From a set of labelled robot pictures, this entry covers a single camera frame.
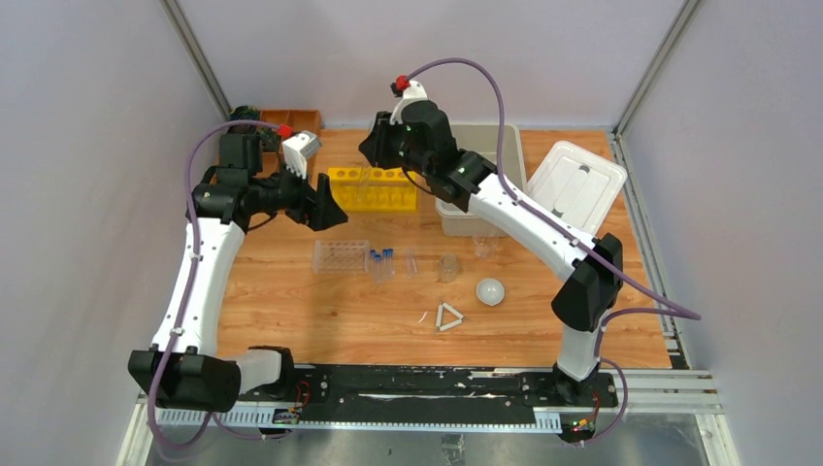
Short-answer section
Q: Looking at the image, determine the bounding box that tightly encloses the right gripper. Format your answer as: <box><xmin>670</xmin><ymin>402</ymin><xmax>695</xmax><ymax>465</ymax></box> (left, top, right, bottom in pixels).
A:
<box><xmin>359</xmin><ymin>113</ymin><xmax>433</xmax><ymax>181</ymax></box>

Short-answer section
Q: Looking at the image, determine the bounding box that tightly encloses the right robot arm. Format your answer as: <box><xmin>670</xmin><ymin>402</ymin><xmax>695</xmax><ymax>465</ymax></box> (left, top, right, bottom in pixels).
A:
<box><xmin>358</xmin><ymin>100</ymin><xmax>624</xmax><ymax>406</ymax></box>

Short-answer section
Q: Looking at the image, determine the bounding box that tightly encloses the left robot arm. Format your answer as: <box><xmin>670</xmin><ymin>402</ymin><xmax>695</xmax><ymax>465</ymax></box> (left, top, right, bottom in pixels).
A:
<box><xmin>127</xmin><ymin>131</ymin><xmax>348</xmax><ymax>413</ymax></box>

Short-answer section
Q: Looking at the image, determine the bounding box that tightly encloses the yellow test tube rack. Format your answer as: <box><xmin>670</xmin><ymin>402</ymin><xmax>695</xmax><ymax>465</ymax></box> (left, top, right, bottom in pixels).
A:
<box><xmin>327</xmin><ymin>167</ymin><xmax>418</xmax><ymax>214</ymax></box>

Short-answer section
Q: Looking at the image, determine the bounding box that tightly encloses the clear plastic tube rack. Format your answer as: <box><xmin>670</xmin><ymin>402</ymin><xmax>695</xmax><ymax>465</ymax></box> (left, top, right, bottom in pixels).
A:
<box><xmin>312</xmin><ymin>240</ymin><xmax>371</xmax><ymax>274</ymax></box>

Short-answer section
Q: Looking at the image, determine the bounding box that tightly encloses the wooden compartment tray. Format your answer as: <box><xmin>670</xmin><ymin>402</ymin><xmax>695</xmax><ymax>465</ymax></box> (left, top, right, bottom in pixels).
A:
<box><xmin>260</xmin><ymin>109</ymin><xmax>323</xmax><ymax>175</ymax></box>

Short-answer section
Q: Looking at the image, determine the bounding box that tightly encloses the grey plastic bin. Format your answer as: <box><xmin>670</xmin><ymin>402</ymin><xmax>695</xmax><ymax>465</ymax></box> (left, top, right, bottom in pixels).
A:
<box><xmin>435</xmin><ymin>123</ymin><xmax>527</xmax><ymax>238</ymax></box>

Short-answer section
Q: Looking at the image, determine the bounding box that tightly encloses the small glass flask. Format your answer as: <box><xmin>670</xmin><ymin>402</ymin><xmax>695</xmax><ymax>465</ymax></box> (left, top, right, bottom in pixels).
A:
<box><xmin>438</xmin><ymin>253</ymin><xmax>460</xmax><ymax>283</ymax></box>

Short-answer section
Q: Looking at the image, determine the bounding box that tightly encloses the white clay triangle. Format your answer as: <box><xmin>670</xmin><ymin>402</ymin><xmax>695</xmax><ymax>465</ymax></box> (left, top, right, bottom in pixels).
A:
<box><xmin>436</xmin><ymin>302</ymin><xmax>465</xmax><ymax>332</ymax></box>

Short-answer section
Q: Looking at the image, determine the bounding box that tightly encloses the white porcelain dish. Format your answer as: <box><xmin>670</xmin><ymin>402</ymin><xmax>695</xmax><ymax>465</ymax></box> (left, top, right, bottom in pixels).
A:
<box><xmin>476</xmin><ymin>278</ymin><xmax>506</xmax><ymax>307</ymax></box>

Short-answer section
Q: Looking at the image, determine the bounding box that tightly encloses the white bin lid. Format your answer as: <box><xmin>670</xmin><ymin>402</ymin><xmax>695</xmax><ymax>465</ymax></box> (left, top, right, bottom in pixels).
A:
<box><xmin>526</xmin><ymin>141</ymin><xmax>628</xmax><ymax>235</ymax></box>

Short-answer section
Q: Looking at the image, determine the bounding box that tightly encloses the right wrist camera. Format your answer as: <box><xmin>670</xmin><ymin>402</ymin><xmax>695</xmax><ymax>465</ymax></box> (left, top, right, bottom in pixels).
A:
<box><xmin>389</xmin><ymin>75</ymin><xmax>428</xmax><ymax>125</ymax></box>

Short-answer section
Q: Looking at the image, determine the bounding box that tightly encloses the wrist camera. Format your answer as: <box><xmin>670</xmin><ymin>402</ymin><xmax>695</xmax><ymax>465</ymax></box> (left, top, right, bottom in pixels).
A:
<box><xmin>281</xmin><ymin>131</ymin><xmax>322</xmax><ymax>180</ymax></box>
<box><xmin>389</xmin><ymin>75</ymin><xmax>428</xmax><ymax>125</ymax></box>

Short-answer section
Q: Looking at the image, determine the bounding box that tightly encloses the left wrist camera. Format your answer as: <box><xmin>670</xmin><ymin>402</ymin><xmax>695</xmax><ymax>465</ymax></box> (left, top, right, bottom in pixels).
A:
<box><xmin>281</xmin><ymin>131</ymin><xmax>322</xmax><ymax>180</ymax></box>

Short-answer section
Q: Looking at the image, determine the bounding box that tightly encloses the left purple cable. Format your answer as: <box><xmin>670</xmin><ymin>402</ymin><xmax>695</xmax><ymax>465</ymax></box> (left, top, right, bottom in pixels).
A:
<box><xmin>146</xmin><ymin>119</ymin><xmax>290</xmax><ymax>451</ymax></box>

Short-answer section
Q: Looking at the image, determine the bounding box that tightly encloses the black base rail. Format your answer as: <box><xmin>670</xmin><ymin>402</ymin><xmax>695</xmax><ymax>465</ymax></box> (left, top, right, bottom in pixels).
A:
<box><xmin>234</xmin><ymin>363</ymin><xmax>620</xmax><ymax>427</ymax></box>

